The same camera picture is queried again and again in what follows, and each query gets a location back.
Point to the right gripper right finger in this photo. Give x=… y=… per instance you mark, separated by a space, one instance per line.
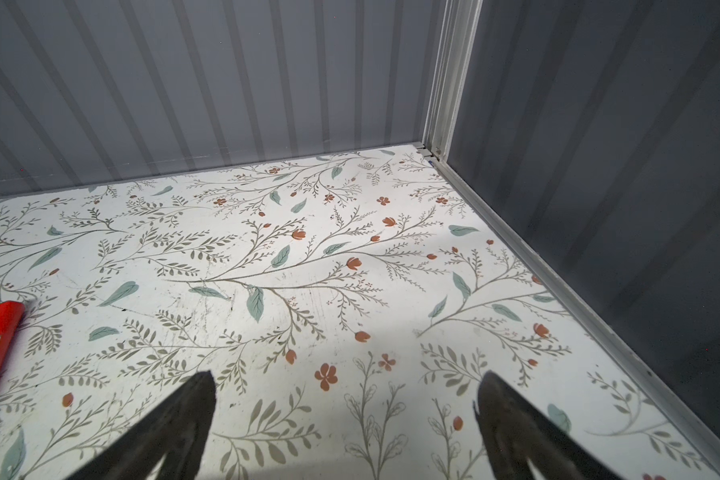
x=519 y=440

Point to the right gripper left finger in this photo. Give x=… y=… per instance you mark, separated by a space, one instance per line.
x=172 y=436

